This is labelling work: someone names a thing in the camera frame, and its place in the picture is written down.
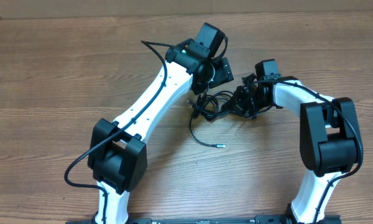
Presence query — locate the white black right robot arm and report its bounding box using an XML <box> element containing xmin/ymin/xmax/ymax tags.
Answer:
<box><xmin>222</xmin><ymin>59</ymin><xmax>363</xmax><ymax>223</ymax></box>

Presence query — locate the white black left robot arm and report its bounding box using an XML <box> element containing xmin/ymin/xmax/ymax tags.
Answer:
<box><xmin>64</xmin><ymin>23</ymin><xmax>233</xmax><ymax>223</ymax></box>

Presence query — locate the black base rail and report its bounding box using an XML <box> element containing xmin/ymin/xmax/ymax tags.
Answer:
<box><xmin>65</xmin><ymin>214</ymin><xmax>343</xmax><ymax>224</ymax></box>

